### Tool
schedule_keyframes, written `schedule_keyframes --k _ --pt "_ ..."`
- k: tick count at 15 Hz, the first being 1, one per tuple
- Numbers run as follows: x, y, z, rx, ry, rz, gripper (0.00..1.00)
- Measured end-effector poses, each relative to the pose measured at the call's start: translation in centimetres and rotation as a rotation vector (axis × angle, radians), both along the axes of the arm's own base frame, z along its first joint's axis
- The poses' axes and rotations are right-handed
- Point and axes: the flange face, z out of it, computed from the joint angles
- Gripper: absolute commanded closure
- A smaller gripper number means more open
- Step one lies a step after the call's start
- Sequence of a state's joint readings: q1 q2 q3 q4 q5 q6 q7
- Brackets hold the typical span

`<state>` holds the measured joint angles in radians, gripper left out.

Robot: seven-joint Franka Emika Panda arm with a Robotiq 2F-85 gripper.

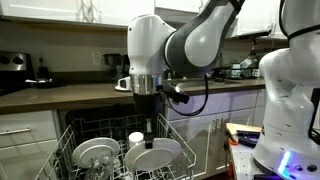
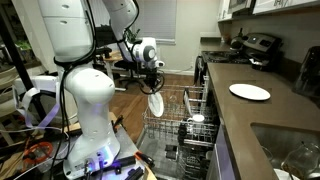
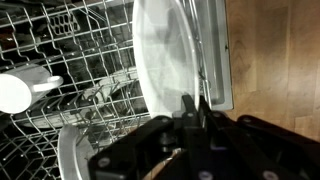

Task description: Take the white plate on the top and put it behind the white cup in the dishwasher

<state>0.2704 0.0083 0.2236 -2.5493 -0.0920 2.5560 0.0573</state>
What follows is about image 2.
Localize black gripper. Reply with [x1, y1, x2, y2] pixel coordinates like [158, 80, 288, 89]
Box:
[143, 67, 165, 98]

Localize white dinner plate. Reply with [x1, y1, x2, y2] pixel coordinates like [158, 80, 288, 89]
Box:
[147, 91, 165, 118]
[228, 83, 272, 102]

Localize white plate standing upright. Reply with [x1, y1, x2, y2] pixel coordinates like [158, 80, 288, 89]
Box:
[182, 87, 193, 117]

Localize white cup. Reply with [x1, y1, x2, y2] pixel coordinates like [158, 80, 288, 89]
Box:
[187, 114, 206, 127]

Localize open dishwasher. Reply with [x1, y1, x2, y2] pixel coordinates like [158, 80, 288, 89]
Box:
[135, 74, 228, 180]

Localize clear drinking glass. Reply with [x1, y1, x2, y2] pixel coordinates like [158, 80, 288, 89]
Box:
[167, 93, 179, 104]

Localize black office chair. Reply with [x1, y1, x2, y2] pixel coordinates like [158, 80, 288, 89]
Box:
[114, 59, 147, 90]
[94, 45, 114, 66]

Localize light wooden board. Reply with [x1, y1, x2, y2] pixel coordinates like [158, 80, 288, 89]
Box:
[59, 111, 119, 134]

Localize wooden desk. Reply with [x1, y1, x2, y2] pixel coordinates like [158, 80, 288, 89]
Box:
[102, 50, 126, 93]

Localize grey metal robot table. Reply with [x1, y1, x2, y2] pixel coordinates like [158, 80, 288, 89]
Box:
[64, 111, 158, 180]

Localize green potted plant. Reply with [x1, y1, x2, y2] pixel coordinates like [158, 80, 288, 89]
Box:
[123, 27, 142, 44]

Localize orange black hand tool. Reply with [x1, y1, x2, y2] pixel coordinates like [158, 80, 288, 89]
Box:
[134, 150, 156, 169]

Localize black steel stove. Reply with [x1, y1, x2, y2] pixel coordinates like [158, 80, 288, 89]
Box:
[194, 32, 284, 88]

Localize black computer monitor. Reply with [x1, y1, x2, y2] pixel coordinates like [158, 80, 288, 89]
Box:
[93, 25, 118, 49]

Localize black clamp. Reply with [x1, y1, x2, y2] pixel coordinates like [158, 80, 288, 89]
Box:
[114, 155, 148, 180]

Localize dark kettle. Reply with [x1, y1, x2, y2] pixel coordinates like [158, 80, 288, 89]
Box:
[229, 27, 249, 52]

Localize white sink cabinet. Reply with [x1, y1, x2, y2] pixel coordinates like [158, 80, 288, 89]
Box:
[205, 122, 242, 180]

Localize black shallow pan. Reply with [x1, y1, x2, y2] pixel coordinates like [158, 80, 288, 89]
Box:
[249, 57, 273, 72]

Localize steel kitchen sink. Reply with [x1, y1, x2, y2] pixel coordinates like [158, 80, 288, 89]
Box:
[250, 121, 320, 180]

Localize black stand pole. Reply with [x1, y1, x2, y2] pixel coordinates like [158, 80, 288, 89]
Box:
[0, 16, 46, 122]

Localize white dish in sink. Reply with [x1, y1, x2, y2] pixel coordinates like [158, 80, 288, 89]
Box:
[273, 167, 299, 180]

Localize clear glass pitcher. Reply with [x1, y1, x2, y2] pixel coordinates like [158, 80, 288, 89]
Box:
[281, 141, 320, 180]

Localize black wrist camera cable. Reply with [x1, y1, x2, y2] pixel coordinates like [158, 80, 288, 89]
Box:
[138, 70, 166, 96]

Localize dishwasher wire rack with dishes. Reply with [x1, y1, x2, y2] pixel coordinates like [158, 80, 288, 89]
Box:
[142, 84, 220, 145]

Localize white flat strap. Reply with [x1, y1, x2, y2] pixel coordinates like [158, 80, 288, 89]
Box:
[12, 87, 62, 130]

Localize white wall cabinets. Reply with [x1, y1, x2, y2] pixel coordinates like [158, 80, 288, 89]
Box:
[217, 0, 320, 23]

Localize orange cable coil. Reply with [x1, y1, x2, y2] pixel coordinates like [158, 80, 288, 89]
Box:
[22, 141, 54, 165]

